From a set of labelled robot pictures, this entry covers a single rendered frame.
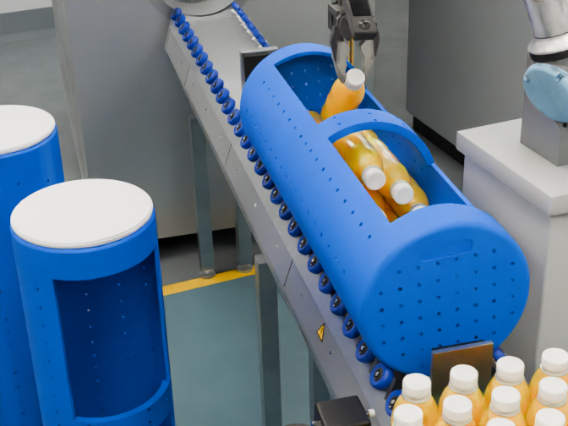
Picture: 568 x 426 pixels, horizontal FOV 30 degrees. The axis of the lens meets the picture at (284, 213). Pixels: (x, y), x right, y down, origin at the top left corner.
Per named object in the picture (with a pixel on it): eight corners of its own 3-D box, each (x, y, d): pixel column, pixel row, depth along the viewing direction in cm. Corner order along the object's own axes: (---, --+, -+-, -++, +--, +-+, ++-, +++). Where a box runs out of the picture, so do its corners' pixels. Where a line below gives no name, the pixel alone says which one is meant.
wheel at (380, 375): (389, 359, 173) (380, 355, 172) (399, 375, 169) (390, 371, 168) (373, 380, 174) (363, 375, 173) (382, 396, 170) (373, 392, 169)
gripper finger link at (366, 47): (369, 69, 222) (363, 28, 217) (379, 79, 217) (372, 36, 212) (356, 73, 221) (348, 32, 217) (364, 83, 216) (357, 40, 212)
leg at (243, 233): (251, 264, 391) (243, 106, 362) (254, 272, 386) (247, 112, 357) (235, 266, 390) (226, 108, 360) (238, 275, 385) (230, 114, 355)
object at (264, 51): (278, 101, 286) (276, 46, 278) (281, 106, 282) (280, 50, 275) (242, 105, 284) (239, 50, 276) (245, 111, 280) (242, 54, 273)
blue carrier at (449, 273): (363, 146, 250) (356, 31, 236) (530, 356, 175) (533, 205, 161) (246, 170, 245) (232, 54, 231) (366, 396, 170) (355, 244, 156)
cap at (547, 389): (562, 405, 145) (563, 395, 144) (534, 396, 147) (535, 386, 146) (570, 390, 148) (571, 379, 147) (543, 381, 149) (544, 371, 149)
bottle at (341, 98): (314, 121, 232) (331, 83, 215) (329, 96, 235) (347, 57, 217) (341, 137, 232) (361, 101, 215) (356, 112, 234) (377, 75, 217)
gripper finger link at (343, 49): (336, 75, 220) (344, 32, 217) (345, 84, 215) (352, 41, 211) (322, 74, 220) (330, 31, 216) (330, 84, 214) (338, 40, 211)
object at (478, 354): (483, 398, 171) (487, 334, 165) (488, 407, 169) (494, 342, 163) (424, 409, 169) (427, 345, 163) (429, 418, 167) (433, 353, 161)
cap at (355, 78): (341, 82, 215) (343, 78, 214) (350, 68, 217) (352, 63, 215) (357, 91, 215) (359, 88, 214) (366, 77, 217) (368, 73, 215)
